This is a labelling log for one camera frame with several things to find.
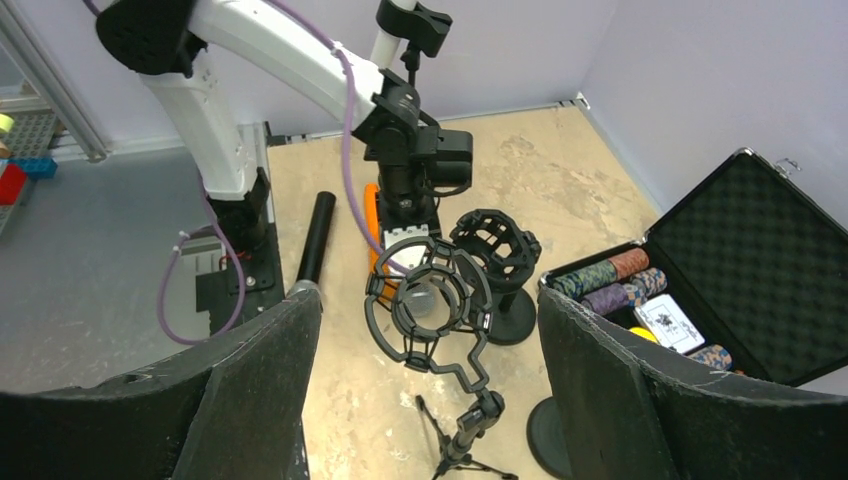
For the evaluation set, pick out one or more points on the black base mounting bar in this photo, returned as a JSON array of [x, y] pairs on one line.
[[246, 224]]

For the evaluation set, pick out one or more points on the black clip microphone stand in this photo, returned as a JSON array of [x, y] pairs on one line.
[[546, 439]]

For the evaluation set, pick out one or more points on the black tripod stand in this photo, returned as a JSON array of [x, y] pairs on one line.
[[449, 343]]

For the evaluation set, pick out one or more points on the black shock-mount microphone stand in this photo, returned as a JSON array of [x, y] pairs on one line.
[[508, 256]]

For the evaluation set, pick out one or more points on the white microphone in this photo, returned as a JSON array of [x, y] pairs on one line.
[[386, 45]]

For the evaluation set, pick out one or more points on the orange microphone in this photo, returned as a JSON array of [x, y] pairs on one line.
[[371, 195]]

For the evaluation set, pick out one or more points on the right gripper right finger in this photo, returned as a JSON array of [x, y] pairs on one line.
[[632, 409]]

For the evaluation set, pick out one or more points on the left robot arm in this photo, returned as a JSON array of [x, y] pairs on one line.
[[167, 43]]

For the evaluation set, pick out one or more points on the black poker chip case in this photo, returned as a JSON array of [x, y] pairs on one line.
[[756, 265]]

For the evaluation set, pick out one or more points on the black silver-mesh microphone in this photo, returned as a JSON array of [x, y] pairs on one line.
[[315, 245]]

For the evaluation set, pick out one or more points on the black left microphone stand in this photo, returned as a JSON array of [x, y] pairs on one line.
[[425, 31]]

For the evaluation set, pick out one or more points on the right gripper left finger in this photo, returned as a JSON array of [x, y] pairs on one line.
[[228, 408]]

